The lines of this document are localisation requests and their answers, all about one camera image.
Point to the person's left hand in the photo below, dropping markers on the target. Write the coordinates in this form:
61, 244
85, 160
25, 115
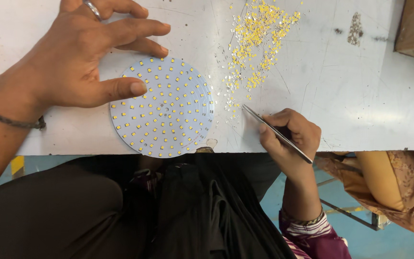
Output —
59, 68

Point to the purple striped sleeve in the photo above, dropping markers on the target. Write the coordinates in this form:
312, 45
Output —
314, 241

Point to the person's black clothing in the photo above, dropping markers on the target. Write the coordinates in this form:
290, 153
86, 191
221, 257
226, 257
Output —
120, 212

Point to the pile of yellow LED chips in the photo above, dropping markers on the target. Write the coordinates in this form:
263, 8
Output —
257, 32

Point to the metal frame bar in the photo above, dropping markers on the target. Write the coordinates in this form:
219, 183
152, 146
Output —
350, 216

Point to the gold wrist bangle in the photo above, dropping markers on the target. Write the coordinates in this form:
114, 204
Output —
306, 220

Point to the person's right hand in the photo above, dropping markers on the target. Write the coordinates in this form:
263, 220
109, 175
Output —
297, 138

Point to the round white LED circuit board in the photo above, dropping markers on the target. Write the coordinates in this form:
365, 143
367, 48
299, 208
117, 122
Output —
171, 118

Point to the metal tweezers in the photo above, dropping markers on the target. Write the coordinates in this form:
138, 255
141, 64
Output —
264, 123

